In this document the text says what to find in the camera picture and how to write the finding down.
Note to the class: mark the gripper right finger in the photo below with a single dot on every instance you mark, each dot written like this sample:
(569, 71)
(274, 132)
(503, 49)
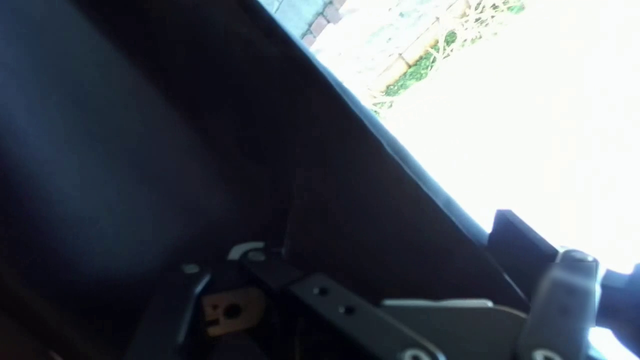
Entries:
(562, 300)

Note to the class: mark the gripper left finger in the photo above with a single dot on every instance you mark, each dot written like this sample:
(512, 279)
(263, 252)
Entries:
(320, 300)

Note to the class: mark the window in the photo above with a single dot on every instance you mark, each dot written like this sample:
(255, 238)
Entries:
(525, 100)

